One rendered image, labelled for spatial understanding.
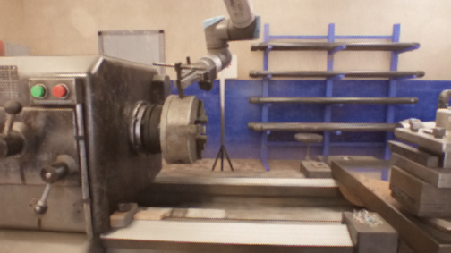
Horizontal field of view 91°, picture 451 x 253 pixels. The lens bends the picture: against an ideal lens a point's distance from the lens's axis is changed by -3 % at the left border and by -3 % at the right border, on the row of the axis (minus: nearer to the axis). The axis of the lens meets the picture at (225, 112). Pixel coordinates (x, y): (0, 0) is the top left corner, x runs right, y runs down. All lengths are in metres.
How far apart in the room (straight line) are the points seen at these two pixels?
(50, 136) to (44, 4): 4.56
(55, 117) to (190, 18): 3.49
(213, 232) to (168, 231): 0.13
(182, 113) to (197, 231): 0.35
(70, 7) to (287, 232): 4.69
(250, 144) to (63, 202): 3.41
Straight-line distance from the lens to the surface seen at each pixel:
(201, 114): 0.87
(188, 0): 4.14
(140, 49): 4.15
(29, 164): 0.80
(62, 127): 0.71
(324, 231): 0.77
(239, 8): 0.83
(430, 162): 0.70
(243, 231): 0.73
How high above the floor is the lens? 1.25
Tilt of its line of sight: 7 degrees down
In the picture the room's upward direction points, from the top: straight up
